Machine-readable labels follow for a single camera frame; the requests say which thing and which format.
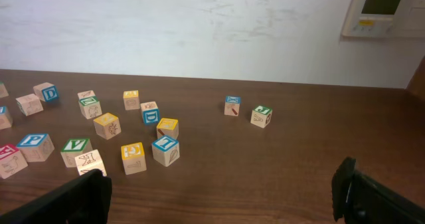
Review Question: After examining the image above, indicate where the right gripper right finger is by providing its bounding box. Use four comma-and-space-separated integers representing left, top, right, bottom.
331, 157, 424, 224

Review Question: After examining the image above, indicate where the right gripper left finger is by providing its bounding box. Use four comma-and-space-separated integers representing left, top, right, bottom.
1, 169, 112, 224

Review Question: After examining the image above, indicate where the wood block red edge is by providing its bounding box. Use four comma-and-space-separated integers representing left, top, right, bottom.
74, 150, 107, 177

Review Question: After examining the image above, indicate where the green V block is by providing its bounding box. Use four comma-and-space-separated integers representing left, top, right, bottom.
60, 138, 93, 168

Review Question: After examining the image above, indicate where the yellow block lower right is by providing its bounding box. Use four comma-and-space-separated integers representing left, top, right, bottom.
121, 142, 147, 175

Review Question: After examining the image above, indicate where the blue P block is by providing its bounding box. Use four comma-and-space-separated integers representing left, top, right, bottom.
16, 134, 54, 162

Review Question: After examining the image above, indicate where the yellow block centre right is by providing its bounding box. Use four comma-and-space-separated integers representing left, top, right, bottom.
94, 113, 122, 140

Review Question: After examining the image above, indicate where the red V block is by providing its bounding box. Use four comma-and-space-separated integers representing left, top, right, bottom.
0, 144, 28, 179

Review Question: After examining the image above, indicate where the green Z block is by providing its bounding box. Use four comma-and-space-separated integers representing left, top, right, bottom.
78, 96, 102, 119

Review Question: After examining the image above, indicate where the blue T block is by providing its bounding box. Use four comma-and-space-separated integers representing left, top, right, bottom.
152, 135, 180, 167

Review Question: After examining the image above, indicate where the plain wood block by Z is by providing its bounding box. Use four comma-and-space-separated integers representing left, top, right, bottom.
78, 90, 95, 100

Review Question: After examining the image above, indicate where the wood block blue bottom side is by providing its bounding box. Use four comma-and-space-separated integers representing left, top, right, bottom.
140, 101, 161, 125

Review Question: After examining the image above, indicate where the wood block green side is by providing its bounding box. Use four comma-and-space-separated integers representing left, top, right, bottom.
16, 94, 44, 116

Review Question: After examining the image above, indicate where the yellow block top row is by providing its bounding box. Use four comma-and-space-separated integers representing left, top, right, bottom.
123, 90, 140, 110

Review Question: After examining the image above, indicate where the blue H block centre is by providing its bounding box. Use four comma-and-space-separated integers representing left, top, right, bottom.
0, 106, 13, 130

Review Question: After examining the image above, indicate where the wood block blue D side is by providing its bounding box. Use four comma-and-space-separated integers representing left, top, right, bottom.
33, 82, 59, 102

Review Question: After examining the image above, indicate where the green J block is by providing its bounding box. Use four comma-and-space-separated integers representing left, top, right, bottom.
250, 105, 272, 128

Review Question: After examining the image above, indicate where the green L block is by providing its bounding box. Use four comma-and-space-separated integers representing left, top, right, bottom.
0, 82, 9, 98

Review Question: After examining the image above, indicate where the blue X block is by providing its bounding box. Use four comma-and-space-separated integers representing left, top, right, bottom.
224, 96, 241, 116

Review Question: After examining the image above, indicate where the wall control panel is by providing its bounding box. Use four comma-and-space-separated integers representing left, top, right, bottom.
341, 0, 424, 39

